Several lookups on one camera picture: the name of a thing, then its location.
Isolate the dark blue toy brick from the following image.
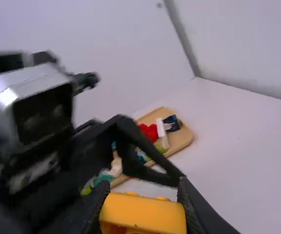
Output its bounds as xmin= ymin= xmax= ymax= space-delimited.
xmin=161 ymin=114 xmax=182 ymax=132

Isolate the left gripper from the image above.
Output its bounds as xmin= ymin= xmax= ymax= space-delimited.
xmin=0 ymin=114 xmax=188 ymax=234

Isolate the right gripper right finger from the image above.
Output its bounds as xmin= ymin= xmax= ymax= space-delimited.
xmin=176 ymin=176 xmax=240 ymax=234

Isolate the clear teal toy brick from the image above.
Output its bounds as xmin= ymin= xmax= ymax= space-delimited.
xmin=91 ymin=170 xmax=112 ymax=188

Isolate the large green toy brick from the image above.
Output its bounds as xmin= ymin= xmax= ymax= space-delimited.
xmin=80 ymin=184 xmax=94 ymax=197

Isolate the yellow toy car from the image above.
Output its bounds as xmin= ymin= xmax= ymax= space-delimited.
xmin=98 ymin=191 xmax=188 ymax=234

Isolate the red toy brick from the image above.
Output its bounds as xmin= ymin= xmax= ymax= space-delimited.
xmin=138 ymin=123 xmax=159 ymax=143

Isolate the long white toy brick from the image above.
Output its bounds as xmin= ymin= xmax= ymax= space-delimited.
xmin=156 ymin=117 xmax=171 ymax=149

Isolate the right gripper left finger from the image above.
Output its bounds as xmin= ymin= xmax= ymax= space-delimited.
xmin=40 ymin=180 xmax=111 ymax=234

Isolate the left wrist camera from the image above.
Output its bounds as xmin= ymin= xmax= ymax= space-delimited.
xmin=0 ymin=63 xmax=75 ymax=159

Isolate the tan tray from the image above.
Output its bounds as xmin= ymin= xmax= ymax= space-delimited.
xmin=110 ymin=106 xmax=195 ymax=189

